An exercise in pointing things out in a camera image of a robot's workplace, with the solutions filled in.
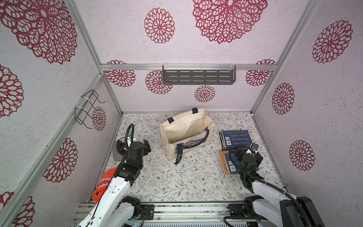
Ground cream canvas tote bag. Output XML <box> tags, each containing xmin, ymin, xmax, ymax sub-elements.
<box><xmin>160</xmin><ymin>108</ymin><xmax>215</xmax><ymax>165</ymax></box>

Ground black orange spine book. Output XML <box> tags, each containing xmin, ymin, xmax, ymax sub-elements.
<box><xmin>218</xmin><ymin>151</ymin><xmax>230</xmax><ymax>175</ymax></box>

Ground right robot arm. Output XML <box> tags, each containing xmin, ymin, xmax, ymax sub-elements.
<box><xmin>228</xmin><ymin>144</ymin><xmax>325</xmax><ymax>227</ymax></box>

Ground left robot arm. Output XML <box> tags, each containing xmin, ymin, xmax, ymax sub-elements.
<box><xmin>78</xmin><ymin>124</ymin><xmax>151</xmax><ymax>227</ymax></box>

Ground red toy figure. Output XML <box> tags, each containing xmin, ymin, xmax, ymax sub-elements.
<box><xmin>92</xmin><ymin>168</ymin><xmax>116</xmax><ymax>202</ymax></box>

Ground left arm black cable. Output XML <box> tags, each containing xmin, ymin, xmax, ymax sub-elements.
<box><xmin>85</xmin><ymin>123</ymin><xmax>135</xmax><ymax>227</ymax></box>

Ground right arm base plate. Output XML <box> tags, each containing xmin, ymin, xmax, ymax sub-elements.
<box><xmin>228</xmin><ymin>202</ymin><xmax>256</xmax><ymax>218</ymax></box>

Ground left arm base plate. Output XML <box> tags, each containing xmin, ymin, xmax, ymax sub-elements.
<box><xmin>129</xmin><ymin>204</ymin><xmax>155</xmax><ymax>221</ymax></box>

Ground black wire wall rack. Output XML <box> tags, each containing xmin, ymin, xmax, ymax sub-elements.
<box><xmin>74</xmin><ymin>89</ymin><xmax>106</xmax><ymax>131</ymax></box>

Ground aluminium rail frame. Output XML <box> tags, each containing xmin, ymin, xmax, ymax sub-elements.
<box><xmin>75</xmin><ymin>200</ymin><xmax>263</xmax><ymax>227</ymax></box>

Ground grey slotted wall shelf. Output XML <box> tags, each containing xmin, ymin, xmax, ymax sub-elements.
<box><xmin>162</xmin><ymin>65</ymin><xmax>236</xmax><ymax>85</ymax></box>

